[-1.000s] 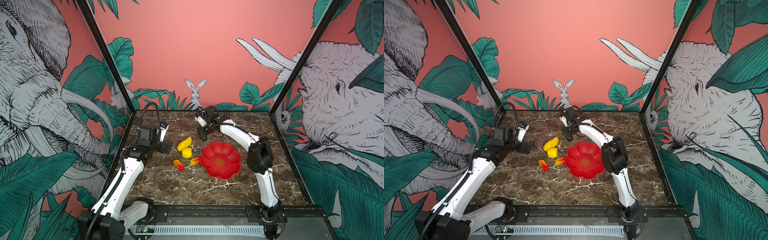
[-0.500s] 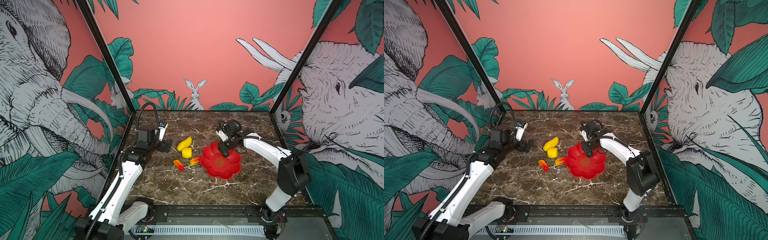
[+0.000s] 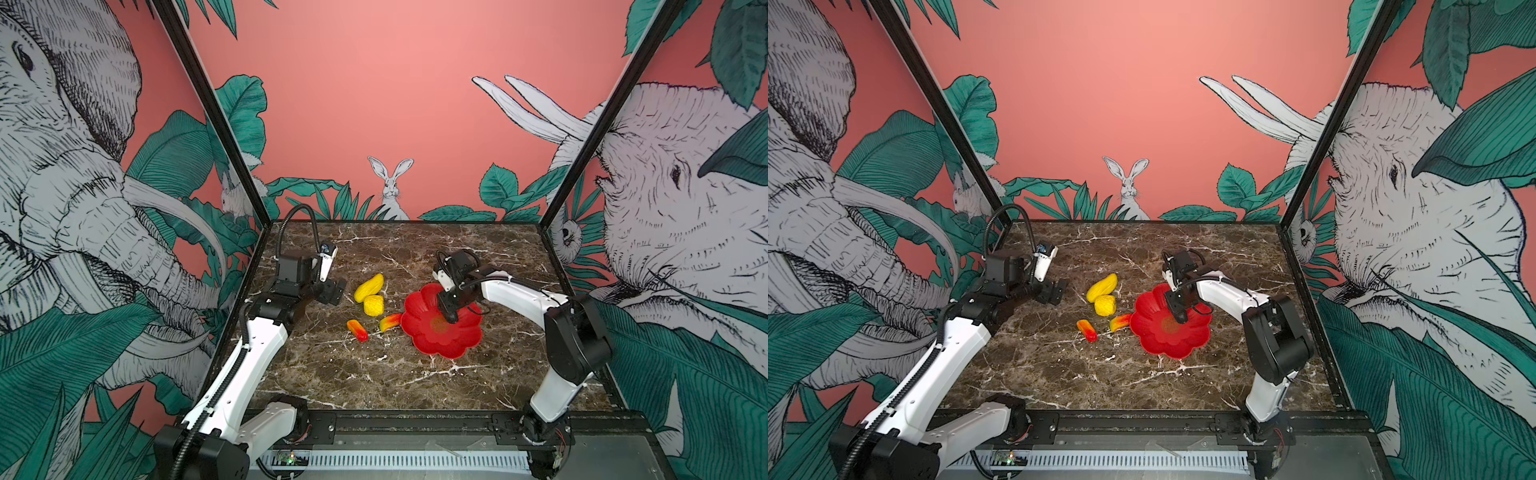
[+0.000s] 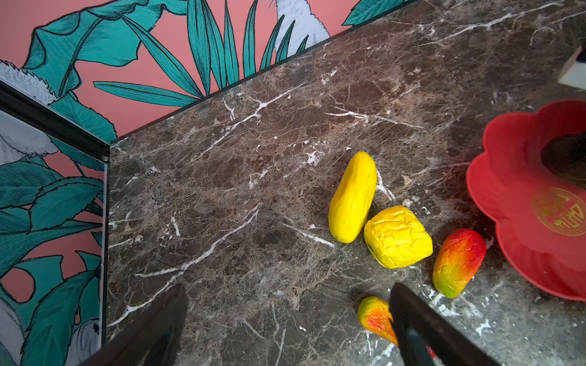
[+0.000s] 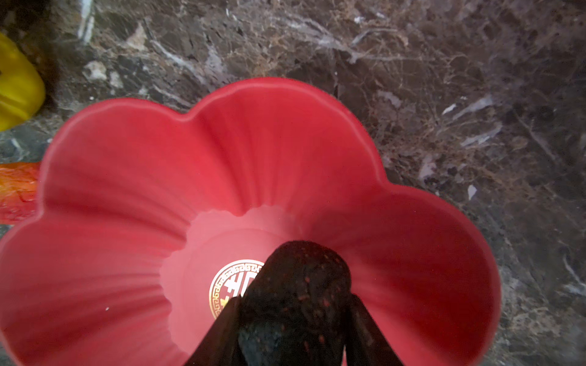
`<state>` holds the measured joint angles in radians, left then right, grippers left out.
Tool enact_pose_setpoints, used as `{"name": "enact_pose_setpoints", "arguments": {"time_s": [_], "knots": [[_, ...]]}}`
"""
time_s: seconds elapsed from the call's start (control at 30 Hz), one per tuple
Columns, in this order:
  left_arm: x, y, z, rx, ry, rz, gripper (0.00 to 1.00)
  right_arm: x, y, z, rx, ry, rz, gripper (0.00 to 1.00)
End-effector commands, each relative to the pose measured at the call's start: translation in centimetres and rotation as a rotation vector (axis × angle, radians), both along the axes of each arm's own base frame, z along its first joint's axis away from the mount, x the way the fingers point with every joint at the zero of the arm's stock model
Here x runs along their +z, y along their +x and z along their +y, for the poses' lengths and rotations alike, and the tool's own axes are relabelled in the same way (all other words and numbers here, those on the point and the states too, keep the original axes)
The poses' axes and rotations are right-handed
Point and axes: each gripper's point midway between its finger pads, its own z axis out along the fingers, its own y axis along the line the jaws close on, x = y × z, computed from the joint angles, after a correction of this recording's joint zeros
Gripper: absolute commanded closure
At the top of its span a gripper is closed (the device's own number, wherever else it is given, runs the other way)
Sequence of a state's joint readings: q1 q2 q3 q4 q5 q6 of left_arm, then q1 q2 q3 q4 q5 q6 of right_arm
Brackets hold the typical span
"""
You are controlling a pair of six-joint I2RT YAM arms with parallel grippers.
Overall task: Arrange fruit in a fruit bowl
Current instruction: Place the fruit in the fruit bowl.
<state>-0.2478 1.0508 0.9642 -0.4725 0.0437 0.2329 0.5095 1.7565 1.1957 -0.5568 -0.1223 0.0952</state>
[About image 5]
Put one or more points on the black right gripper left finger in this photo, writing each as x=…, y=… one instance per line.
x=220, y=346

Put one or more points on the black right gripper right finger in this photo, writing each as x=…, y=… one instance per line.
x=365, y=343

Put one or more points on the dark avocado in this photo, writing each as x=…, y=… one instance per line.
x=294, y=311

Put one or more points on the red yellow mango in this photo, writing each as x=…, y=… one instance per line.
x=19, y=185

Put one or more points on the small yellow fruit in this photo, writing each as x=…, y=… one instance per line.
x=22, y=90

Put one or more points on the red flower-shaped bowl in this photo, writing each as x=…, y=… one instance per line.
x=148, y=221

